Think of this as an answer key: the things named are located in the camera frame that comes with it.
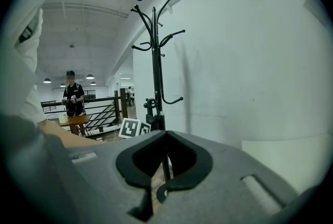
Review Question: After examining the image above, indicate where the person's left forearm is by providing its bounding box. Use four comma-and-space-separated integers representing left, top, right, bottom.
39, 118, 105, 149

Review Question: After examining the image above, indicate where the black stair railing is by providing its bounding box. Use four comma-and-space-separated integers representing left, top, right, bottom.
41, 88, 127, 138

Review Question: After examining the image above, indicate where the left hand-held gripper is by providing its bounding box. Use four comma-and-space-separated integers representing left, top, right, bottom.
119, 118, 152, 139

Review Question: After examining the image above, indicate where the black metal coat stand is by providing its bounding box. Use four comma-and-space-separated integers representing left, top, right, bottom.
131, 0, 186, 204

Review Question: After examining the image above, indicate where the brown wooden table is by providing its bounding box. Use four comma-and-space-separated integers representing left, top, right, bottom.
59, 114, 93, 138

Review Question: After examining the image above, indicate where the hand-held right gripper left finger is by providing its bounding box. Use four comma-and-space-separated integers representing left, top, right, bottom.
1, 116, 168, 224

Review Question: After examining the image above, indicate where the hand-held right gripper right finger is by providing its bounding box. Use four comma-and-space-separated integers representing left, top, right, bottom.
156, 130, 300, 224

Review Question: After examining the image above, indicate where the person's white shirt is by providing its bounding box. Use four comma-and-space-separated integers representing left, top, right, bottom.
0, 0, 86, 126

